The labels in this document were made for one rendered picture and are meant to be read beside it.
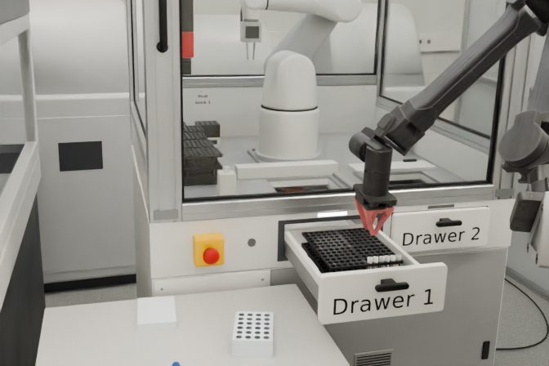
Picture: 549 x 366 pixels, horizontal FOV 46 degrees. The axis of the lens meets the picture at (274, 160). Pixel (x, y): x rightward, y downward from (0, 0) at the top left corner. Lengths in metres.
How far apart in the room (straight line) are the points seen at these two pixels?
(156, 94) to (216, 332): 0.55
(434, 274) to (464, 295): 0.52
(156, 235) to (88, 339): 0.29
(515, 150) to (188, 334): 0.80
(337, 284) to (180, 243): 0.44
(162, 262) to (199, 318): 0.18
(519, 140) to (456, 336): 1.01
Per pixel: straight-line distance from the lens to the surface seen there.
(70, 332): 1.53
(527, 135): 1.10
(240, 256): 1.65
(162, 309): 1.55
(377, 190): 1.41
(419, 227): 1.78
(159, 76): 1.50
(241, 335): 1.39
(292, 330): 1.49
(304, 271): 1.52
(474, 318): 2.02
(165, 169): 1.54
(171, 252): 1.62
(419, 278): 1.44
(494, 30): 1.38
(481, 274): 1.96
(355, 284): 1.38
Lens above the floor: 1.50
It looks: 15 degrees down
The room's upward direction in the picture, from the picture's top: 1 degrees clockwise
